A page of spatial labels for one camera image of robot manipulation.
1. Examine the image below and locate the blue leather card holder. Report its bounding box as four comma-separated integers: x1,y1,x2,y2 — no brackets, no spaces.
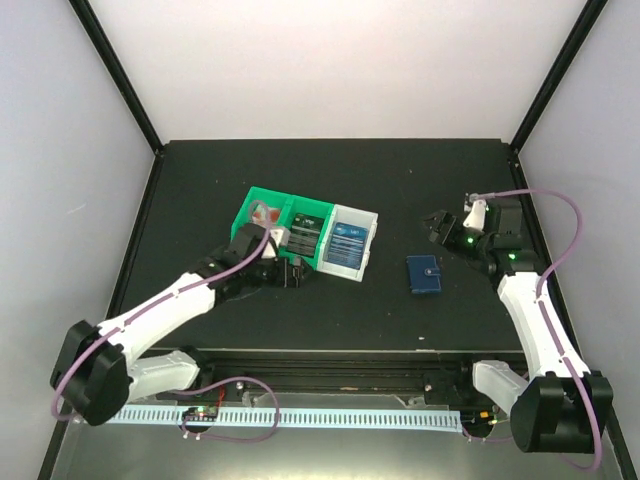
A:
406,255,442,295

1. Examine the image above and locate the green double card bin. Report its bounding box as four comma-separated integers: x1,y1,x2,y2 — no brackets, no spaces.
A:
231,186,335,271

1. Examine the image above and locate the white card bin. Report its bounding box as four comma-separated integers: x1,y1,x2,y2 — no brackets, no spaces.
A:
316,204,378,282

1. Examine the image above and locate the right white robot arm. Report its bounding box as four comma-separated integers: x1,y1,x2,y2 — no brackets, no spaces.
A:
422,194,613,457

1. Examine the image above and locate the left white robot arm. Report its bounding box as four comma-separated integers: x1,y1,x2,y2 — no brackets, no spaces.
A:
50,223,313,426

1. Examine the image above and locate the black card stack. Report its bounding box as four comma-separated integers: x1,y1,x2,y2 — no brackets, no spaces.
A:
286,213,324,258

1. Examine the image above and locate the blue card stack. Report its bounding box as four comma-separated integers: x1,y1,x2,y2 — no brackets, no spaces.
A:
326,222,369,270

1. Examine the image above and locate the red card stack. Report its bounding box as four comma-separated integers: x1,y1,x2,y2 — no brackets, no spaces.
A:
251,204,281,226

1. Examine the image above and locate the left circuit board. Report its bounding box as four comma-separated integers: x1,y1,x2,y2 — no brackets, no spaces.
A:
182,406,219,422

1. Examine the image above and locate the circuit board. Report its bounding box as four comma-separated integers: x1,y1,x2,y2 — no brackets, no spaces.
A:
461,410,499,426
182,406,219,422

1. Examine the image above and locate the right circuit board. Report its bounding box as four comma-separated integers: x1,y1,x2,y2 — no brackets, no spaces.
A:
461,410,499,426

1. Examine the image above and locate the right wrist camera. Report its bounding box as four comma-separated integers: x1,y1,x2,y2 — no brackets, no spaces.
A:
463,193,488,231

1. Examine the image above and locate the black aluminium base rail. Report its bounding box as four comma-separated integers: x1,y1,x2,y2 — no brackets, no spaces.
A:
187,347,527,402

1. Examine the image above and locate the white slotted cable duct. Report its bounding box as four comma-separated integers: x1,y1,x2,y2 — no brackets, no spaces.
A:
109,405,463,433

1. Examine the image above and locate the right black frame post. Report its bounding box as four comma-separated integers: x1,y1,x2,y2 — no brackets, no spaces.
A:
510,0,608,154

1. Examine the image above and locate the black frame post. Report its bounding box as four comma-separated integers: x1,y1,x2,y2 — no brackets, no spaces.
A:
510,0,608,154
68,0,164,156

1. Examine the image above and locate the left black frame post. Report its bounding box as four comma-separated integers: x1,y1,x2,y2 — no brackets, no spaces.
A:
68,0,164,156

